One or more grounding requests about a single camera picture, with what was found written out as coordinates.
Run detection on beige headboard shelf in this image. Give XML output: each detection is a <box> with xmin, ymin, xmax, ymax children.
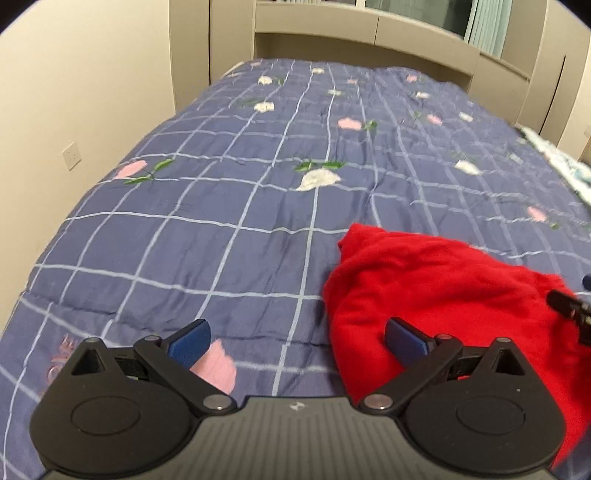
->
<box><xmin>168</xmin><ymin>0</ymin><xmax>532</xmax><ymax>114</ymax></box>

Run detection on white wall socket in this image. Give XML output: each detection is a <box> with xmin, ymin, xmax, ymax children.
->
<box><xmin>62</xmin><ymin>141</ymin><xmax>82</xmax><ymax>172</ymax></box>

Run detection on light blue curtain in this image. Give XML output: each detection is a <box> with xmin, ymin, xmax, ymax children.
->
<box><xmin>464</xmin><ymin>0</ymin><xmax>514</xmax><ymax>58</ymax></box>

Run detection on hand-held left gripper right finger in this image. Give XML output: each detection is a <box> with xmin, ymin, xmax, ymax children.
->
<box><xmin>359</xmin><ymin>318</ymin><xmax>536</xmax><ymax>415</ymax></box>

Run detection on white patterned cloth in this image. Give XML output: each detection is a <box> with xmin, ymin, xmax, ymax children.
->
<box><xmin>516</xmin><ymin>124</ymin><xmax>591</xmax><ymax>205</ymax></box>

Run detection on window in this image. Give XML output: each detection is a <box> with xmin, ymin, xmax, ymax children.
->
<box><xmin>364</xmin><ymin>0</ymin><xmax>476</xmax><ymax>38</ymax></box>

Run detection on red pants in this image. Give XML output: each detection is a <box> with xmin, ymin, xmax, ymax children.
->
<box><xmin>322</xmin><ymin>223</ymin><xmax>591</xmax><ymax>468</ymax></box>

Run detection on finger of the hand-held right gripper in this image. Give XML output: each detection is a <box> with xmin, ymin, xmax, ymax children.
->
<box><xmin>546</xmin><ymin>288</ymin><xmax>591</xmax><ymax>348</ymax></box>

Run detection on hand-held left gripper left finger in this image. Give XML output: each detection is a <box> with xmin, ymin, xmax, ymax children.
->
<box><xmin>59</xmin><ymin>318</ymin><xmax>237</xmax><ymax>416</ymax></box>

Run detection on blue checked floral blanket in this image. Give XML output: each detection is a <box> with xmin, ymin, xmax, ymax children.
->
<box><xmin>0</xmin><ymin>58</ymin><xmax>591</xmax><ymax>480</ymax></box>

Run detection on beige cabinet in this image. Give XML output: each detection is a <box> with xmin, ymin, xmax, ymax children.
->
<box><xmin>515</xmin><ymin>0</ymin><xmax>591</xmax><ymax>149</ymax></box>

